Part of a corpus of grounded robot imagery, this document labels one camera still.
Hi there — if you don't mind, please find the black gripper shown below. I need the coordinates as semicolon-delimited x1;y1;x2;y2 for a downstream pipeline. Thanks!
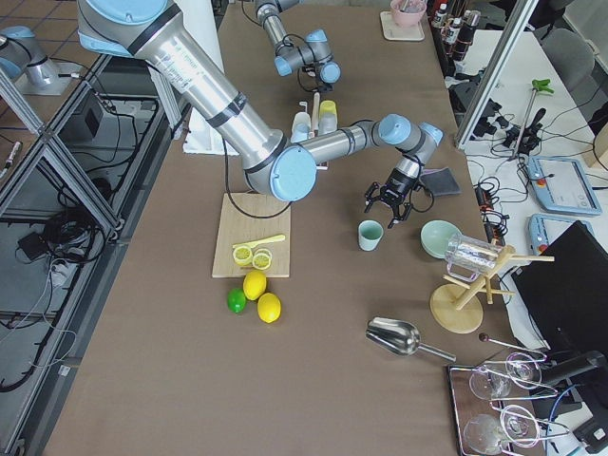
364;159;423;229
311;66;333;93

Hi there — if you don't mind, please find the green plastic cup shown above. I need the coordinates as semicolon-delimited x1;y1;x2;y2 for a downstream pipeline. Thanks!
357;219;384;252

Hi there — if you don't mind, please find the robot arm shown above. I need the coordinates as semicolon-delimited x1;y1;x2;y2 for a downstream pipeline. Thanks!
77;1;443;223
254;0;341;93

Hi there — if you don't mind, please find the yellow plastic cup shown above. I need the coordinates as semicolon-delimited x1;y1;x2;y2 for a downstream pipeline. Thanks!
318;100;337;119

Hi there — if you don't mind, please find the grey plastic cup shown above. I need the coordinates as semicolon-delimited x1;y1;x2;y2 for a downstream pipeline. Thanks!
318;113;337;136

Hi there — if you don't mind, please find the cream white plastic cup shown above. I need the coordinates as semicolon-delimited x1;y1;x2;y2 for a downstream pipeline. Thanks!
292;111;311;133

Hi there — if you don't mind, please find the light blue plastic cup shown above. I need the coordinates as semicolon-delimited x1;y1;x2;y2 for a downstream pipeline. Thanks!
290;123;310;143

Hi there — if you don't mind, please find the grey folded cloth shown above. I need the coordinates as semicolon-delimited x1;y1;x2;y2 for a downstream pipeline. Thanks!
421;167;462;197

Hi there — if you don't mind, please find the green ceramic bowl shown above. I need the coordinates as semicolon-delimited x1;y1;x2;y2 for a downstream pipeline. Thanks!
420;219;461;259

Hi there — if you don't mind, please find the beige plastic tray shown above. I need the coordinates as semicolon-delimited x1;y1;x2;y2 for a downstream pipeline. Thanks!
380;10;425;42

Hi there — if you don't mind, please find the glass pitcher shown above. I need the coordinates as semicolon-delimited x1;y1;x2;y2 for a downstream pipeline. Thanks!
445;233;503;282

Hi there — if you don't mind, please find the pink bowl of ice cubes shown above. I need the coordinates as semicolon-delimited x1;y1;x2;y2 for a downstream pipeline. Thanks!
390;0;427;27

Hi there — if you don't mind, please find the metal scoop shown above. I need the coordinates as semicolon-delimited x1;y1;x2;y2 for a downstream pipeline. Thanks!
366;316;456;363

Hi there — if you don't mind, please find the lemon slice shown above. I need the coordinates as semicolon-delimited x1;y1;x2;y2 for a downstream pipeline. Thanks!
252;248;273;271
232;245;254;267

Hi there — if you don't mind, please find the wooden cutting board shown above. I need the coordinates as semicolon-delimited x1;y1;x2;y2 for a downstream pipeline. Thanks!
212;195;291;278

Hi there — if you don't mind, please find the whole yellow lemon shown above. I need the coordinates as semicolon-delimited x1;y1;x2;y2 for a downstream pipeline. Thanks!
242;270;267;301
257;293;282;323

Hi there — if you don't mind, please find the green lime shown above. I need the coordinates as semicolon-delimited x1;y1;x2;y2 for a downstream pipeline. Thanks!
227;288;248;314

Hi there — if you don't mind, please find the blue teach pendant tablet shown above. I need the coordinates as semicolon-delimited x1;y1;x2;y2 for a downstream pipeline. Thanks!
527;157;602;217

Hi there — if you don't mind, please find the black laptop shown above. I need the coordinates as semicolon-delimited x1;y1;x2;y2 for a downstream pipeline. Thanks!
511;221;607;353

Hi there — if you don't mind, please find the wine glass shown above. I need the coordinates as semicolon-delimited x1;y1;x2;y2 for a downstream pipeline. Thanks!
464;405;541;455
469;351;542;400

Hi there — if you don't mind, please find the white wire cup rack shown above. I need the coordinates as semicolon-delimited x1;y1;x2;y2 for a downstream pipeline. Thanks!
288;93;340;170

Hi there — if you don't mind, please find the aluminium frame post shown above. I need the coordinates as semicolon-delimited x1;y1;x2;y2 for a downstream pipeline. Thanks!
455;0;538;151

